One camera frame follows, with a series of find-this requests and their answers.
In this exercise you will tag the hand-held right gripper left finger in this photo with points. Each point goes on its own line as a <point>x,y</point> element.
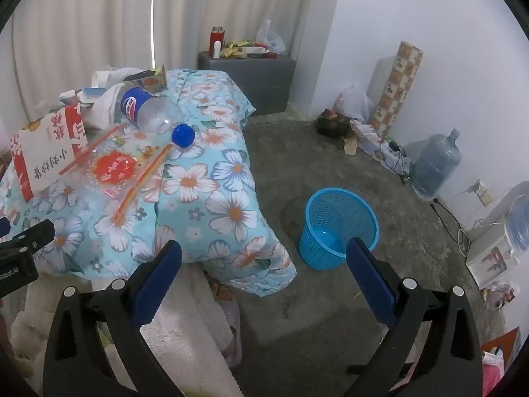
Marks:
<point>161,281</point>

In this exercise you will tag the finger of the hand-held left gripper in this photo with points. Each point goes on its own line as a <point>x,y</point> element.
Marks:
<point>35,235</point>
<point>4,227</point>

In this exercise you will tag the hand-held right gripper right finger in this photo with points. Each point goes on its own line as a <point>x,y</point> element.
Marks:
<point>372,281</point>

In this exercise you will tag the blue plastic wastebasket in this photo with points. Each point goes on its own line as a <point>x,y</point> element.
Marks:
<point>330,215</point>

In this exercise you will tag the red white paper bag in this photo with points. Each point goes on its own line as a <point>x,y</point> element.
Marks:
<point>45,153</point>

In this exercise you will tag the clear plastic bag red stripes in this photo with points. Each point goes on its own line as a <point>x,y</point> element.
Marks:
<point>111,169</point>

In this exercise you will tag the clear plastic bottle blue label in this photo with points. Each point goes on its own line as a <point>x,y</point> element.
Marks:
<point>153,111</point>

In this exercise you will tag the pale pink cloth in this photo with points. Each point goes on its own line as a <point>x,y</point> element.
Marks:
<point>231,331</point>

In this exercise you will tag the blue floral blanket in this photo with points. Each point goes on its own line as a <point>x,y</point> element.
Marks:
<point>223,198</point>

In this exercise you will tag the white appliance box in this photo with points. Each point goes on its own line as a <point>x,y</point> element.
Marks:
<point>492,260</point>

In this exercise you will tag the colourful packets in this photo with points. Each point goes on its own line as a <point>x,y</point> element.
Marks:
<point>500,295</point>

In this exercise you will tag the white power strip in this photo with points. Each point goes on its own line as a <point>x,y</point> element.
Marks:
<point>390,153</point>

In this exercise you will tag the blue water jug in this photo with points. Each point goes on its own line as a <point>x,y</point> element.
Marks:
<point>436,165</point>

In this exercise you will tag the orange box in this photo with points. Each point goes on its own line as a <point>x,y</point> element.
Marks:
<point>506,339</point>

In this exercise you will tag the white blue small carton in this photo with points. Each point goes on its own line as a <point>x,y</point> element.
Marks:
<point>89,93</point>

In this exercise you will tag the bluish plastic bag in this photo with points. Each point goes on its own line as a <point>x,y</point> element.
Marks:
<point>518,223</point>

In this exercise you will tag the brown box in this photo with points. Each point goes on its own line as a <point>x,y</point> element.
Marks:
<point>332,124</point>

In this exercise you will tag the white red plastic bag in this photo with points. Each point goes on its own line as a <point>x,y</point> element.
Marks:
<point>353,103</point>

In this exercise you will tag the black flat packet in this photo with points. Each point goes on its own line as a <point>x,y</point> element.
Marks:
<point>138,75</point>

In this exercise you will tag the yellow green carton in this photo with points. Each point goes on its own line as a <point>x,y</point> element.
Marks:
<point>156,83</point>

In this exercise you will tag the patterned cardboard box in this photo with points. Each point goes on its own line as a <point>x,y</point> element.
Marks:
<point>396,87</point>

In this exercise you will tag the cream curtain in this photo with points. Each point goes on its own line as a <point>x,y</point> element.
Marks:
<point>82,29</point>

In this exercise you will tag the grey cabinet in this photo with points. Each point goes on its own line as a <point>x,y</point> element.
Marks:
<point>256,82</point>

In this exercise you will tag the small white bottle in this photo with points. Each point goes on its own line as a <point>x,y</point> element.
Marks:
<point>218,49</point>

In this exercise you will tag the pile of yellow snack packets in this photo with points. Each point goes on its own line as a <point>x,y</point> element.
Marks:
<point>235,48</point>

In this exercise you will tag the red white flat box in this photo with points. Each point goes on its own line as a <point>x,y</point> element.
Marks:
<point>260,51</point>

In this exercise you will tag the red thermos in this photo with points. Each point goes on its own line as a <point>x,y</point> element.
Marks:
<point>217,35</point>

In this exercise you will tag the wall socket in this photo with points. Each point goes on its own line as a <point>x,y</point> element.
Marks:
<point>482,193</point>

